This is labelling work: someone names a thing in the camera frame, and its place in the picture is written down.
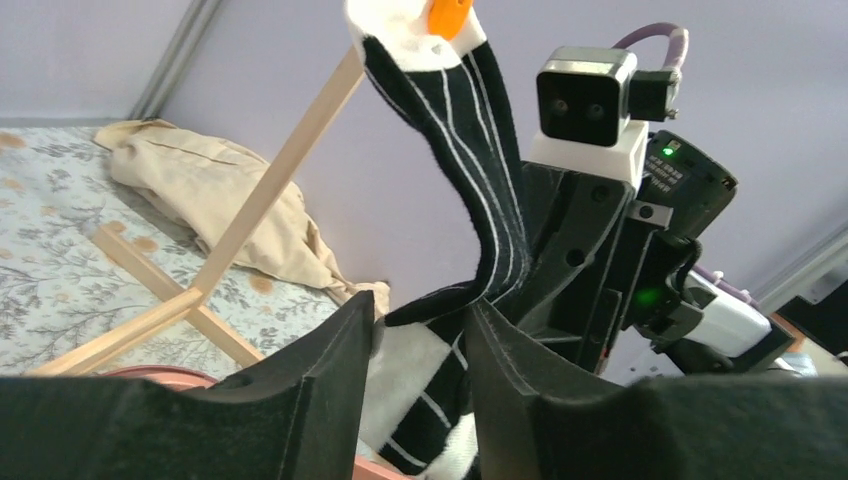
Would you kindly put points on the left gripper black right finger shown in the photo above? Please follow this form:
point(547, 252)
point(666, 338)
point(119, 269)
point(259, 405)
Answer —
point(539, 416)

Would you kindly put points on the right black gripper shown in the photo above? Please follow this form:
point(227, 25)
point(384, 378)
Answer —
point(589, 239)

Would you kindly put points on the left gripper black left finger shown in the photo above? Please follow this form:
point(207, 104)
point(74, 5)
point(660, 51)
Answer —
point(293, 415)

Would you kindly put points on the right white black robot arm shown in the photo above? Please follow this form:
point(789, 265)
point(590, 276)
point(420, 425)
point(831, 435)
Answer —
point(680, 310)

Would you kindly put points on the pink plastic laundry basket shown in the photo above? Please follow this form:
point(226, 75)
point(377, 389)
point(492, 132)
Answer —
point(177, 378)

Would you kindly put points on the beige cloth pile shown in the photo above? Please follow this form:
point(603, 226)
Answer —
point(201, 182)

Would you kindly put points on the yellow orange clothes peg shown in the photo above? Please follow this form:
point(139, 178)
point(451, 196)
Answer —
point(446, 18)

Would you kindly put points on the floral patterned floor mat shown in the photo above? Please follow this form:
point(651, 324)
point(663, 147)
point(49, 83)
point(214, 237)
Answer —
point(58, 290)

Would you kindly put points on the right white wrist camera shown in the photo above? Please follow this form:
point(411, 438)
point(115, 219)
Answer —
point(595, 107)

